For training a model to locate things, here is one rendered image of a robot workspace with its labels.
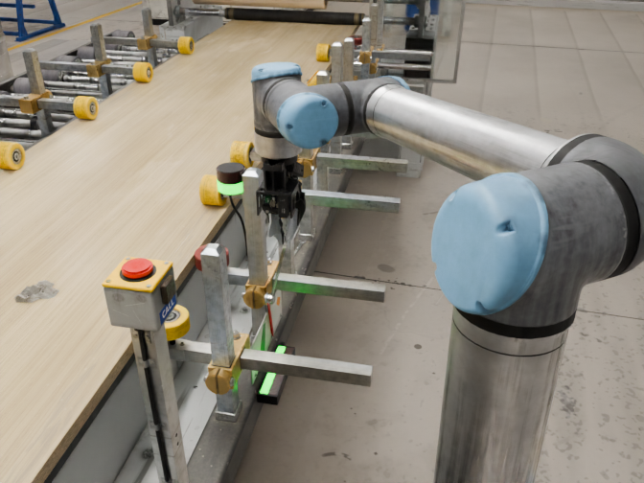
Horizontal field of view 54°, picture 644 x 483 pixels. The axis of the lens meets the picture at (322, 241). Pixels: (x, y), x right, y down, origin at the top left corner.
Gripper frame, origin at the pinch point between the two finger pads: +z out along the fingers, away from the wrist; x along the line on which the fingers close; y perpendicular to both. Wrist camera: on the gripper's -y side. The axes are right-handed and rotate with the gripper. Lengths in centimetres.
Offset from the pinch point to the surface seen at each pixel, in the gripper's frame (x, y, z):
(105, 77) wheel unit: -115, -137, 11
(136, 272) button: -7, 49, -22
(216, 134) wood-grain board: -45, -81, 11
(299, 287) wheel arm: 1.5, -5.8, 16.7
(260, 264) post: -6.3, -1.5, 8.7
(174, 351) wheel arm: -18.9, 19.4, 18.1
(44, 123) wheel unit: -116, -90, 15
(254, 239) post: -7.3, -1.5, 2.2
